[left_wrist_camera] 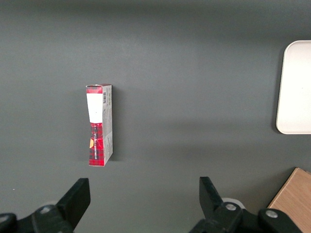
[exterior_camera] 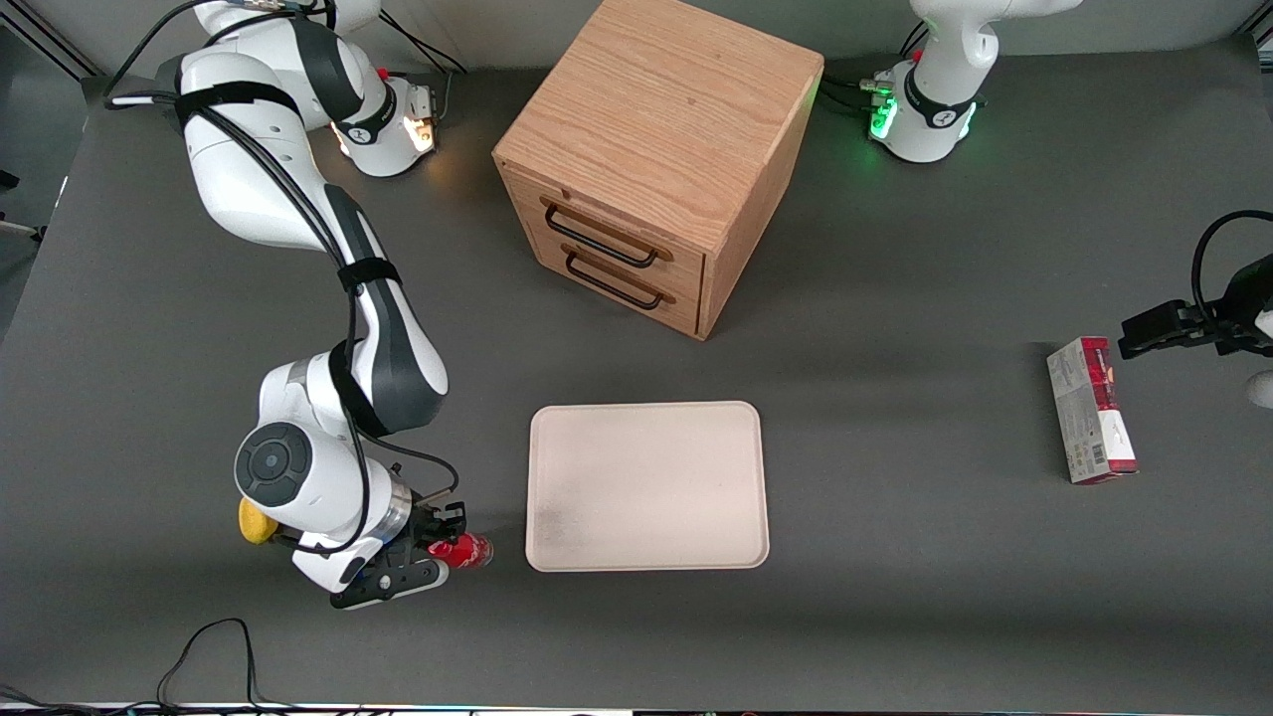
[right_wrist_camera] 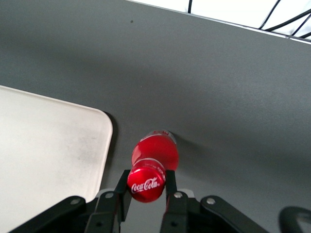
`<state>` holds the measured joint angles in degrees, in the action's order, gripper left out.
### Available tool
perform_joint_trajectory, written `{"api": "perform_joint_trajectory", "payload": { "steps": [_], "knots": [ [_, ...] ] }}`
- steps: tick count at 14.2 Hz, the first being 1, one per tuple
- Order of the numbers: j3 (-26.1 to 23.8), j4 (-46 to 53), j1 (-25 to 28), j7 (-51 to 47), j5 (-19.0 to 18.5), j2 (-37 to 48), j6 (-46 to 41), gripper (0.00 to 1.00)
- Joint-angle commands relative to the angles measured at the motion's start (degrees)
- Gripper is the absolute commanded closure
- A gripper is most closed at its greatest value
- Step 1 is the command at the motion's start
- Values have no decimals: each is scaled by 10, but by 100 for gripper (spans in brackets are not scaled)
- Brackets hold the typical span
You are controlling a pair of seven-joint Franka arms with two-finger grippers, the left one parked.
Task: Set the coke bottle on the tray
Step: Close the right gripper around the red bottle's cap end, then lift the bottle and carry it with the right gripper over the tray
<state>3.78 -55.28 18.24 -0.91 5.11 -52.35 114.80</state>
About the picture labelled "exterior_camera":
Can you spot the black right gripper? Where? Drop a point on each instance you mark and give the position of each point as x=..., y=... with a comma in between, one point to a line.
x=435, y=523

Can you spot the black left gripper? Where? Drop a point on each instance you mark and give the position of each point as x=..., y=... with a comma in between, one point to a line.
x=1245, y=301

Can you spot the red coke bottle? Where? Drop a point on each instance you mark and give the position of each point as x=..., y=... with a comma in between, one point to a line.
x=467, y=550

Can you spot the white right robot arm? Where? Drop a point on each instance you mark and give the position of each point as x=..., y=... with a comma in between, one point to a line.
x=249, y=179

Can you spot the cream rectangular tray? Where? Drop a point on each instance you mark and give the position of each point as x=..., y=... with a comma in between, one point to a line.
x=646, y=487

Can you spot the red and white carton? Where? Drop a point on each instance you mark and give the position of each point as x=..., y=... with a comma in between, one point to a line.
x=1089, y=418

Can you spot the yellow lemon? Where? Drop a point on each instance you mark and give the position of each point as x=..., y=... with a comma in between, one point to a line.
x=255, y=527

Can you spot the wooden drawer front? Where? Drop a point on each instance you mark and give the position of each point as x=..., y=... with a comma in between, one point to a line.
x=686, y=273
x=686, y=310

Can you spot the silver left base connector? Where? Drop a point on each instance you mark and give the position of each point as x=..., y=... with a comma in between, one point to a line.
x=877, y=86

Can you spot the dark grey table mat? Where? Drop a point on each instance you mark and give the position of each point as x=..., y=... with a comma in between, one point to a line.
x=895, y=617

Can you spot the grey right base connector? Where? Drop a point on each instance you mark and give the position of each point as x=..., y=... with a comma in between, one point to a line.
x=420, y=99

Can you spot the wooden drawer cabinet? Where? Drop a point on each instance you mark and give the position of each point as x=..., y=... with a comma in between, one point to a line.
x=656, y=109

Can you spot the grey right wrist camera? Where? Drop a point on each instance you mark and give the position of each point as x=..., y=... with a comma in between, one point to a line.
x=388, y=587

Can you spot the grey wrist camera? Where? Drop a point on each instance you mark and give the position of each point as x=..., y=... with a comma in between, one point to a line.
x=388, y=587
x=1263, y=390

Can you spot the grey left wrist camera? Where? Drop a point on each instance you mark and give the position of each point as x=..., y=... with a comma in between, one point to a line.
x=1263, y=390

